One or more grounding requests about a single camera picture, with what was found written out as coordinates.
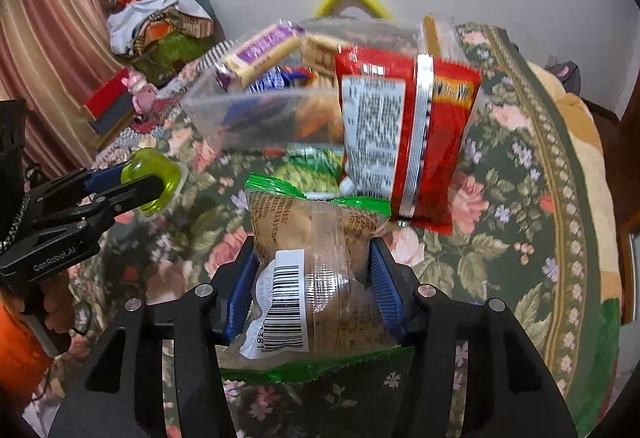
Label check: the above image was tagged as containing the purple coconut roll pack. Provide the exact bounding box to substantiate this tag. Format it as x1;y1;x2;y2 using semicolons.
215;22;306;92

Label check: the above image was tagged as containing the pink plush toy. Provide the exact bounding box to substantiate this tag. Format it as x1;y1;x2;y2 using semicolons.
122;70;157;114

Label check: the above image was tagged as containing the pile of clothes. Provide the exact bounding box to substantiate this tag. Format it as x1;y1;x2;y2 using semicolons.
106;0;224;85

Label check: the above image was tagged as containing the beige blanket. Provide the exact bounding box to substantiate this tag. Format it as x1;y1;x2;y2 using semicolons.
527;61;624;304

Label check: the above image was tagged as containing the rice cracker block pack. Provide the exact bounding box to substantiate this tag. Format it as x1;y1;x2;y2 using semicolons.
300;33;352;79

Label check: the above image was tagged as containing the red snack packet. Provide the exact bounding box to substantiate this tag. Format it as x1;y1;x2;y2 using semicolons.
335;46;480;233

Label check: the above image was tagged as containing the floral green bedspread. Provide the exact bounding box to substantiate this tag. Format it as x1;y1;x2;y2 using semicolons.
49;24;620;436

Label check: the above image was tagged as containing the red and navy box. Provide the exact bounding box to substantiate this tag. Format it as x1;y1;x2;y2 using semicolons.
82;68;134;136

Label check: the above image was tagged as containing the blue snack packet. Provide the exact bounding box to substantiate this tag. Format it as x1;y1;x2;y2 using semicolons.
246;66;314;93

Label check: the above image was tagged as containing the green-edged cookie bag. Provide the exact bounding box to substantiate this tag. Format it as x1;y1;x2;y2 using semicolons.
220;174;410;385

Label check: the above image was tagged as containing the green peas snack packet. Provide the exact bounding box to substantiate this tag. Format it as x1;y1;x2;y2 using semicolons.
273;146;343;195

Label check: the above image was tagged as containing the green jelly cup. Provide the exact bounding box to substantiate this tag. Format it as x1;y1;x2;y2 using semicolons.
120;148;188;218

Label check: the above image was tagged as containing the striped brown curtain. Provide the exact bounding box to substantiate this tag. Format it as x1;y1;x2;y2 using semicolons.
1;0;120;177

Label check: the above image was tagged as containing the clear plastic storage bin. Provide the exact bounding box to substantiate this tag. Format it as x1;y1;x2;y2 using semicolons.
180;15;426;155

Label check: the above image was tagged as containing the operator hand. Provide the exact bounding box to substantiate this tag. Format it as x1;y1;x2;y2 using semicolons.
40;270;75;334

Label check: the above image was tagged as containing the patchwork quilt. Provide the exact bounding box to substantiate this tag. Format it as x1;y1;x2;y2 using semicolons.
91;40;234;169

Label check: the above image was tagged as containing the brown biscuit sleeve pack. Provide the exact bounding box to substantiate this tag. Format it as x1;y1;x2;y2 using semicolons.
422;14;442;58

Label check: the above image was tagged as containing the orange cracker pack in bin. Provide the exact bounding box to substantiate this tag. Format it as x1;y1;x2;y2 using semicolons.
294;91;344;143

